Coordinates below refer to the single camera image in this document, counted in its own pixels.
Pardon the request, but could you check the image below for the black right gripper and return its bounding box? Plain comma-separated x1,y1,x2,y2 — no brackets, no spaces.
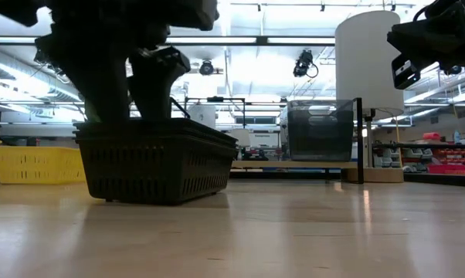
386,0,465,90

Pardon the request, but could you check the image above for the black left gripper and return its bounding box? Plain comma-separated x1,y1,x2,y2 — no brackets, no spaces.
35,0,220,123

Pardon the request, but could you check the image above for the white cylindrical table lamp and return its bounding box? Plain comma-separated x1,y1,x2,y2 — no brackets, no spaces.
334,10,406,184

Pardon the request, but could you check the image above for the round black ceiling fixture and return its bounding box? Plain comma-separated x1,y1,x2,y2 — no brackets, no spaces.
199,59,216,76

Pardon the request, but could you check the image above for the white cylindrical container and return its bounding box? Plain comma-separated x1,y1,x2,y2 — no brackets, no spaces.
188,104,217,129

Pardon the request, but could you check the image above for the storage rack with red bins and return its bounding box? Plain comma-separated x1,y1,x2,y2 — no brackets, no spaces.
371,131,465,189

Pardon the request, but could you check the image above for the translucent grey storage bin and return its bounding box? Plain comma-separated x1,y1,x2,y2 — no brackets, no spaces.
287,99,355,162

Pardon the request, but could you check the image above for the thin black metal frame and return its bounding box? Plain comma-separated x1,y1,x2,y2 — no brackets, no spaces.
184,95,247,129

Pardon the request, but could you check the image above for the black hanging camera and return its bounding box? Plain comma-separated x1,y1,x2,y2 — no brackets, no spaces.
293,49,319,79

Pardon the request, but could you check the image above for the black overhead frame bar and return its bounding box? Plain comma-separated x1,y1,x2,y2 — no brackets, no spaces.
0,36,336,47

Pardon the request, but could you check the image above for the black frame wooden shelf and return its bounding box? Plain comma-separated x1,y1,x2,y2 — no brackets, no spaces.
169,96,365,185

